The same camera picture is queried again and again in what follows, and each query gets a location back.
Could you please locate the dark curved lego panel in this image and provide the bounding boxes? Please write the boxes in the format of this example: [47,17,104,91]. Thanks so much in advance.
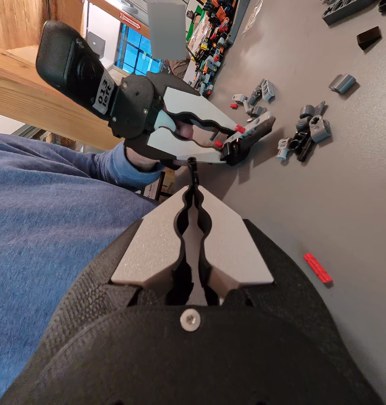
[241,113,276,143]

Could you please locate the small grey lego brick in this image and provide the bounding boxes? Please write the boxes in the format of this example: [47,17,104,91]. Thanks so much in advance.
[329,74,357,94]

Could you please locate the wooden ceiling beams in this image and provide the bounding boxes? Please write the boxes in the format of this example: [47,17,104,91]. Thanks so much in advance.
[0,0,149,152]

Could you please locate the small light grey lego connector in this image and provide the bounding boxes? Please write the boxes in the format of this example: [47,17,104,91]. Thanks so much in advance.
[276,138,293,162]

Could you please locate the long black lego axle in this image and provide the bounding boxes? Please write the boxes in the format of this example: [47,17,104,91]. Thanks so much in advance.
[186,158,200,190]

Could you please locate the person's blue clothing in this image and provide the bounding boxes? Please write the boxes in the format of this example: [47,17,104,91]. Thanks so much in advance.
[0,132,162,405]

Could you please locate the dark grey angled lego beam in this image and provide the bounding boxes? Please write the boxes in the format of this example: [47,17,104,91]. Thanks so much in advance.
[322,0,377,26]

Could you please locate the person's left hand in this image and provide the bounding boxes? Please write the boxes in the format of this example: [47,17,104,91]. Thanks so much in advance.
[174,122,197,141]

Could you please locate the partly built lego model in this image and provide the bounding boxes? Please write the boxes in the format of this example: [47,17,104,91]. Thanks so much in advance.
[184,0,250,99]

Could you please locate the cluster of dark lego connectors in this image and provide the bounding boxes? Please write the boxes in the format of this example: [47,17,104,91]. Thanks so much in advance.
[288,101,332,163]

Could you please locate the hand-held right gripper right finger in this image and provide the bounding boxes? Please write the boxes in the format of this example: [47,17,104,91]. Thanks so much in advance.
[193,185,274,304]

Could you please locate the black angled lego piece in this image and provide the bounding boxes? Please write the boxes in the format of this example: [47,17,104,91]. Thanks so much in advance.
[220,136,252,166]

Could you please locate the small clear plastic bag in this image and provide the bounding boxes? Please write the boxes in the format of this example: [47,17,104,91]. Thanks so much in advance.
[243,0,264,18]

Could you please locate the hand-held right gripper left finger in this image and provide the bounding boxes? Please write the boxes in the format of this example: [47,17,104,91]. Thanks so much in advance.
[111,185,193,304]

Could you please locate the window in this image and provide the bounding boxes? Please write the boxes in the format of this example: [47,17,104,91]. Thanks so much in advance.
[114,26,165,76]

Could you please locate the long light grey lego beam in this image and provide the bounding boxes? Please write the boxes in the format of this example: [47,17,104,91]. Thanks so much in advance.
[209,120,260,155]

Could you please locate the small black lego slope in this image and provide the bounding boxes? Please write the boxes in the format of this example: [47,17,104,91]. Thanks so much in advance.
[356,27,382,50]

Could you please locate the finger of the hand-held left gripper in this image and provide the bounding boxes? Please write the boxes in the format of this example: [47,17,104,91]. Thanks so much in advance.
[146,127,228,166]
[162,87,247,135]

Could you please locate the cluster of grey lego connectors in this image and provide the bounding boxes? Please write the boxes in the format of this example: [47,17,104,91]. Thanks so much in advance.
[243,78,277,121]

